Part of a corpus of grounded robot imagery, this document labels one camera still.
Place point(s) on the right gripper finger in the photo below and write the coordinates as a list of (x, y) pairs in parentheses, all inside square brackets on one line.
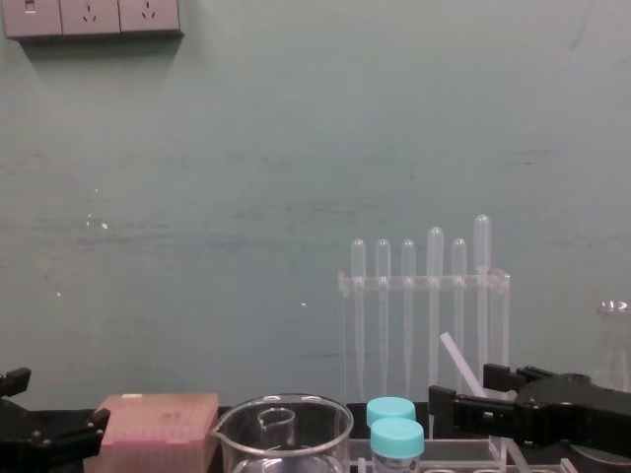
[(478, 414), (503, 378)]

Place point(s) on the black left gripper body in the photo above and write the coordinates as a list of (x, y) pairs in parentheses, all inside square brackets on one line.
[(15, 438)]

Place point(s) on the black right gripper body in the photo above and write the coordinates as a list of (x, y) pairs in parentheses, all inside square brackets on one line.
[(572, 409)]

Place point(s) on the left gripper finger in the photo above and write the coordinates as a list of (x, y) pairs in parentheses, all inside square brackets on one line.
[(74, 438), (15, 382)]

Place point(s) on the clear glass stirring rod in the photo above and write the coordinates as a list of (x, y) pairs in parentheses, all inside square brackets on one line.
[(458, 359)]

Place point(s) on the clear acrylic vial rack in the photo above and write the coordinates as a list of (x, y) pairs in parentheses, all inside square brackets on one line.
[(458, 453)]

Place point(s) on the clear glass conical flask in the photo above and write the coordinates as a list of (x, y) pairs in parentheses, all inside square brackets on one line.
[(613, 345)]

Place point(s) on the vial with teal cap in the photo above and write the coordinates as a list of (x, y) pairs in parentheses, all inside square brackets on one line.
[(390, 409), (397, 436)]

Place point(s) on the pink pipette tip box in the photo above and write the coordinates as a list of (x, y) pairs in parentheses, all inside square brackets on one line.
[(158, 419)]

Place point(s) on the clear acrylic pipette rack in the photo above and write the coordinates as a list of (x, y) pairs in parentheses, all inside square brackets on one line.
[(493, 281)]

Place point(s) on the long clear plastic transfer pipette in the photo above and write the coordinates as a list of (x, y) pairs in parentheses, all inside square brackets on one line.
[(435, 251), (482, 241)]

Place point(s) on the large clear glass beaker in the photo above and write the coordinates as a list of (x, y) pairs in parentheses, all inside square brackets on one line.
[(325, 433)]

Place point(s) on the small clear glass beaker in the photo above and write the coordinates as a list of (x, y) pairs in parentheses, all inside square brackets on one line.
[(276, 428)]

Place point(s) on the grey wall socket panel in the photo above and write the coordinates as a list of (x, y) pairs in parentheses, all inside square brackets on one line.
[(91, 17)]

